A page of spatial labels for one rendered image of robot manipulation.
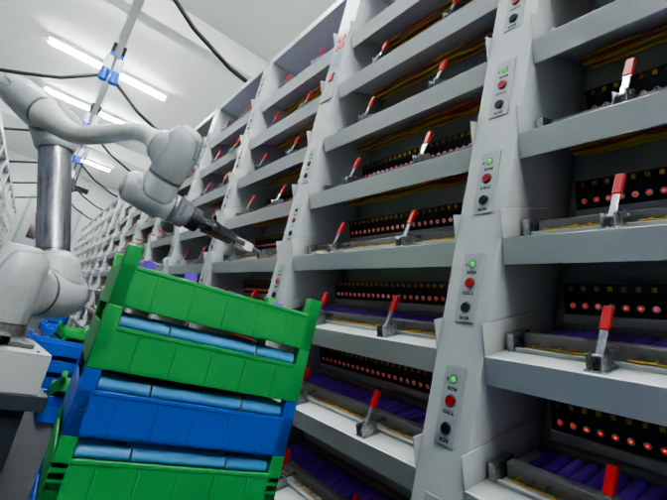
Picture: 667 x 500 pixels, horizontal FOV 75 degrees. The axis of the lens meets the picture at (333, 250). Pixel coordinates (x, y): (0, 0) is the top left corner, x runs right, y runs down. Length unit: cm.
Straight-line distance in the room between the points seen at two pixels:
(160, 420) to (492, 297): 52
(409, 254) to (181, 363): 50
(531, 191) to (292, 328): 49
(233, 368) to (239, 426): 8
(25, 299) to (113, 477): 88
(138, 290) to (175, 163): 77
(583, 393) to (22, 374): 126
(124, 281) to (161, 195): 78
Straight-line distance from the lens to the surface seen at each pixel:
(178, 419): 66
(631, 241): 69
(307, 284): 133
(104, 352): 63
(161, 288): 63
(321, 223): 136
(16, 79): 176
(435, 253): 87
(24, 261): 146
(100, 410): 64
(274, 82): 226
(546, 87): 98
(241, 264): 164
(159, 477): 67
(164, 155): 136
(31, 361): 141
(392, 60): 134
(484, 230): 80
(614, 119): 79
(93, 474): 66
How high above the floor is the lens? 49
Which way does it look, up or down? 13 degrees up
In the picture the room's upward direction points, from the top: 14 degrees clockwise
